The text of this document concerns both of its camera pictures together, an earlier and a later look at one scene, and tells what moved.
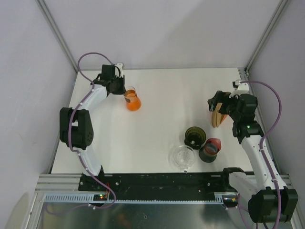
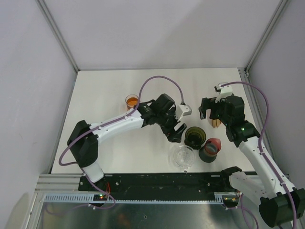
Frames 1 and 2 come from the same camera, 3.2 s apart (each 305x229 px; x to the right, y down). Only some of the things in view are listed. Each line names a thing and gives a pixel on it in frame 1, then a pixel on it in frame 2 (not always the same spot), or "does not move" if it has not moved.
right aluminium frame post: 283,5 does not move
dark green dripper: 195,137 does not move
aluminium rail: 58,183 does not move
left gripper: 122,90 to 172,135
